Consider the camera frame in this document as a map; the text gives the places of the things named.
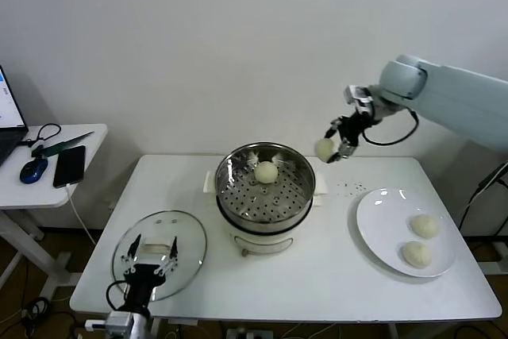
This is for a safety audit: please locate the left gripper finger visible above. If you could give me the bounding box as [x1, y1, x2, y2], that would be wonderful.
[155, 236, 179, 275]
[121, 233, 143, 275]

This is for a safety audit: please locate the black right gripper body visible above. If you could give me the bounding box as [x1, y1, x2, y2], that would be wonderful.
[337, 114, 373, 148]

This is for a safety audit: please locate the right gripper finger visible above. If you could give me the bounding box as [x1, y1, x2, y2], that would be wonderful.
[327, 138, 357, 164]
[325, 115, 345, 138]

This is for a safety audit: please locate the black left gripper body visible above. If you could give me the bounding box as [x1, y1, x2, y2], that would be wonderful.
[123, 262, 171, 313]

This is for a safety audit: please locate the round glass pot lid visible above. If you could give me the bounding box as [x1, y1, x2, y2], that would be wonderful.
[112, 210, 209, 302]

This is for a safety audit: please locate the white steamed baozi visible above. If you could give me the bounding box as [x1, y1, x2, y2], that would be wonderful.
[399, 241, 433, 270]
[253, 160, 278, 185]
[316, 138, 341, 164]
[408, 214, 441, 241]

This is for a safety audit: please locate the stainless steel steamer basket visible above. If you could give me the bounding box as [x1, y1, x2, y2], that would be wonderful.
[203, 141, 329, 237]

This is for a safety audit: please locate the large white plate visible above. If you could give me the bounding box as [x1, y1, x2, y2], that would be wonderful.
[356, 187, 460, 278]

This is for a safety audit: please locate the cream electric cooking pot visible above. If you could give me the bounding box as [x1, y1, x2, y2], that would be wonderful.
[216, 194, 325, 259]

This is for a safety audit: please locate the black smartphone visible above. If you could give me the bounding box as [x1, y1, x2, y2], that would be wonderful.
[53, 145, 87, 189]

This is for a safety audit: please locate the white side table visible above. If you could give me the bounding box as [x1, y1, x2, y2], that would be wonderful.
[0, 123, 109, 300]

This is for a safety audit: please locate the white power strip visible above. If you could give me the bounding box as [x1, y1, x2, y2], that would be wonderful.
[225, 326, 275, 339]

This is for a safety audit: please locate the dark green sheathed knife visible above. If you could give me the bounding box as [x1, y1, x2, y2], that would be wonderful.
[31, 130, 96, 159]

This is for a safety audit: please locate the blue computer mouse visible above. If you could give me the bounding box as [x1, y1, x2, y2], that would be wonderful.
[19, 157, 49, 185]

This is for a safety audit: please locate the black laptop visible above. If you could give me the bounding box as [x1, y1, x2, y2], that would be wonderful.
[0, 64, 31, 168]

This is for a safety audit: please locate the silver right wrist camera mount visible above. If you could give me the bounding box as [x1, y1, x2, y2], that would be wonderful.
[344, 84, 376, 116]

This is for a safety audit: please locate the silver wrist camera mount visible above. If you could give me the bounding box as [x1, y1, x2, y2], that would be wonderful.
[344, 84, 376, 116]
[106, 310, 137, 337]

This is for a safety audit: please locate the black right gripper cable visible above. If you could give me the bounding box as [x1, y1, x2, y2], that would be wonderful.
[360, 107, 421, 146]

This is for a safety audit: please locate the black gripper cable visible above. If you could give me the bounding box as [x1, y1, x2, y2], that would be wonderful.
[84, 279, 133, 331]
[360, 107, 421, 146]

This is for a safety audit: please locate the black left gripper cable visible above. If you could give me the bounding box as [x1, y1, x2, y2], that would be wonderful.
[84, 279, 133, 331]

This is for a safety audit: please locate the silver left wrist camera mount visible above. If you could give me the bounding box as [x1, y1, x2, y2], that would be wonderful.
[106, 310, 137, 337]

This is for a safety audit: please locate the white charging cable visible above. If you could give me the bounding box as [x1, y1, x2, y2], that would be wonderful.
[66, 183, 97, 245]

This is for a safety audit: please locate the black floor cable bundle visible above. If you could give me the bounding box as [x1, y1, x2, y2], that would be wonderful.
[21, 295, 80, 339]

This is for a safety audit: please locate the black power adapter cable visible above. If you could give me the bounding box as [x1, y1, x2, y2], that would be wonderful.
[459, 162, 508, 231]

